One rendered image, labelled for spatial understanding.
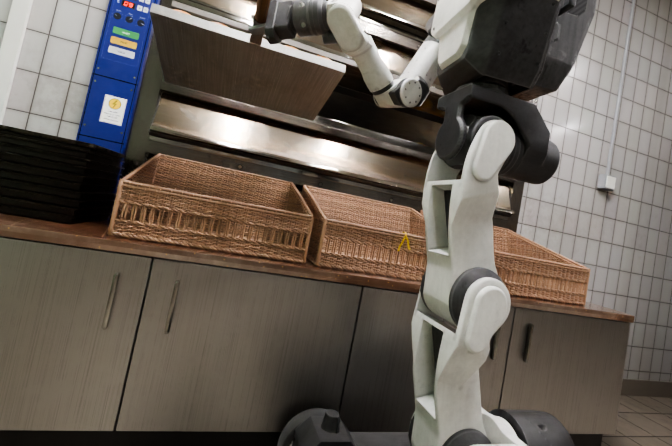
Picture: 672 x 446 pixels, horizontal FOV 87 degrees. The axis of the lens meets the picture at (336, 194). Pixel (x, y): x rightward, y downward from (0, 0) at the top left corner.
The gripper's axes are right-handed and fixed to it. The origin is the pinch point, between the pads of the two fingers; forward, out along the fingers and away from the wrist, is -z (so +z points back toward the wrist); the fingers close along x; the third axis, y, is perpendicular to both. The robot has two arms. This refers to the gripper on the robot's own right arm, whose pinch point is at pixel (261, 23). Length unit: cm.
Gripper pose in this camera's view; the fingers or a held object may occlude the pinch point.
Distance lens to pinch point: 107.3
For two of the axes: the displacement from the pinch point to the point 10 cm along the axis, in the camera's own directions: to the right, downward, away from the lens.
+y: -2.7, -2.9, -9.2
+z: 9.6, 0.3, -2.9
